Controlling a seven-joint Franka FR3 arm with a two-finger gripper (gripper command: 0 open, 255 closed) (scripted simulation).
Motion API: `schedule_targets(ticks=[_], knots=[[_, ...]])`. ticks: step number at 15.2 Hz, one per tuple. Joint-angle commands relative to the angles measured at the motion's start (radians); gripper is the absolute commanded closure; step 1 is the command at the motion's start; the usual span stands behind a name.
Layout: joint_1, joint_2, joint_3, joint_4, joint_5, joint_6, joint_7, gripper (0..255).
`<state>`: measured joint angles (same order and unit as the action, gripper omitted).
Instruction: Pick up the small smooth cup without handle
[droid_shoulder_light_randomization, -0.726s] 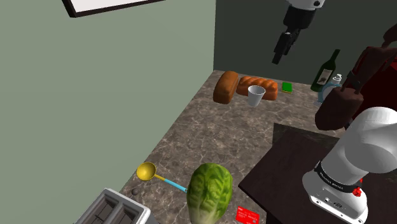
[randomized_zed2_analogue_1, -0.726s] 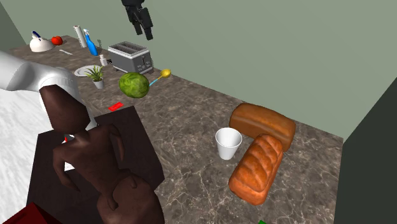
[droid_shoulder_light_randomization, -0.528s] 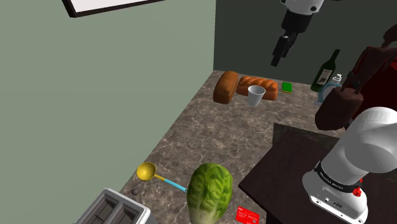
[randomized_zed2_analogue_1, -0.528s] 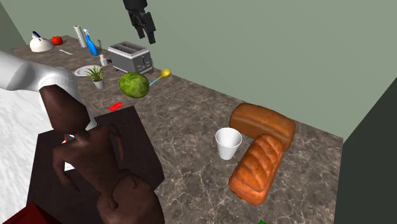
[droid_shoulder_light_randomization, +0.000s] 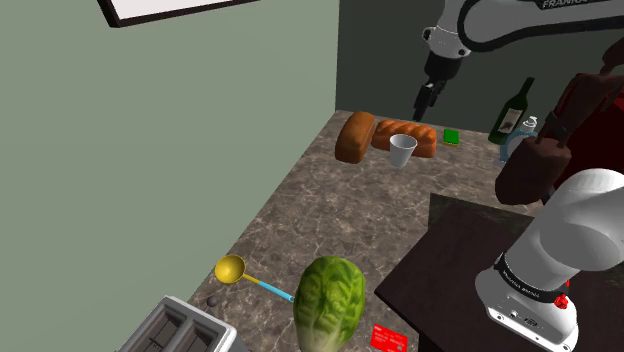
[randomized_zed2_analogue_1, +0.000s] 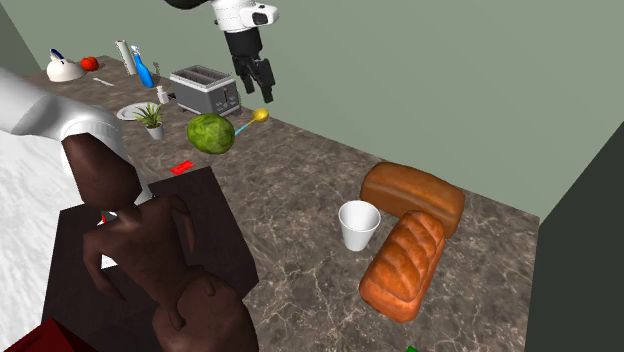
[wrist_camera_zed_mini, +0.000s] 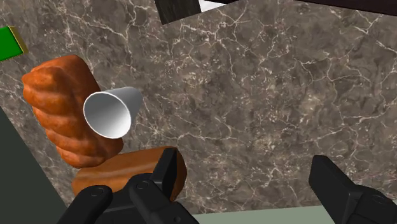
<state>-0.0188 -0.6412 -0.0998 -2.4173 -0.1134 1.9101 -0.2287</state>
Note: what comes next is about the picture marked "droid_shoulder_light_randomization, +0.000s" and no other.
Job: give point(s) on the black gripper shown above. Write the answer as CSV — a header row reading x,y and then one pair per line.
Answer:
x,y
441,67

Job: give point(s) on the black framed wall picture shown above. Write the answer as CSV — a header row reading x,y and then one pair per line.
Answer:
x,y
166,7

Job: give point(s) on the dark red kitchen appliance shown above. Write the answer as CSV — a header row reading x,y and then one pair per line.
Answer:
x,y
536,166

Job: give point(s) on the green wine bottle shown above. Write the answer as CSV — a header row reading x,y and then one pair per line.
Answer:
x,y
509,119

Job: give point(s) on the orange braided bread loaf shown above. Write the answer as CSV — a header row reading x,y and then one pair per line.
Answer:
x,y
424,136

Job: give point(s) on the green sponge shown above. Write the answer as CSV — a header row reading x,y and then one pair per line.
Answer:
x,y
451,137

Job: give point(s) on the red card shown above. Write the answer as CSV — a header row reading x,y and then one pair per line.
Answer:
x,y
388,338

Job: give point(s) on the white cup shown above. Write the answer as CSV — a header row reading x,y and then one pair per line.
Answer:
x,y
401,151

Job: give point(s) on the silver toaster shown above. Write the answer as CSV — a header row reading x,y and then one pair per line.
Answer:
x,y
180,331

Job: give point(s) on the green lettuce head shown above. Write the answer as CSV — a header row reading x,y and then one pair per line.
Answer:
x,y
329,304

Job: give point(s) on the brown bread loaf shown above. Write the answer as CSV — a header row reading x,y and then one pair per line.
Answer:
x,y
355,137

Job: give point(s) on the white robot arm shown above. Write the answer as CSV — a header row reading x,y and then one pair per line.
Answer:
x,y
565,234

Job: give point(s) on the dark robot stand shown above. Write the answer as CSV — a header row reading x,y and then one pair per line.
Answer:
x,y
438,287

